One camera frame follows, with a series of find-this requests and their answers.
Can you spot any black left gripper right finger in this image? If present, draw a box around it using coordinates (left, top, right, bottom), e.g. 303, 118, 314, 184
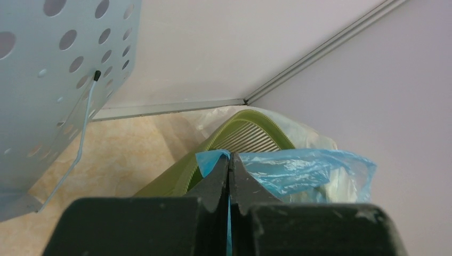
229, 154, 408, 255

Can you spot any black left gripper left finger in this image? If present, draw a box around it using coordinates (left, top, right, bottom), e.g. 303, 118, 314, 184
43, 157, 229, 255

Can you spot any blue plastic trash bag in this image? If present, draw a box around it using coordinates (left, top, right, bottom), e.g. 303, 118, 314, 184
198, 149, 376, 255

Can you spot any olive green plastic trash bin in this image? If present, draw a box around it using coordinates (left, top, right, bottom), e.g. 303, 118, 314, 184
135, 109, 295, 197

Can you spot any large translucent yellow plastic bag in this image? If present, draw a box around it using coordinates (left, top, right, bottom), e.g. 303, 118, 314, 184
180, 106, 358, 203

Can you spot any light blue music stand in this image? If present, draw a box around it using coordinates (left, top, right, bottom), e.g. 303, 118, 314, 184
1, 1, 142, 221

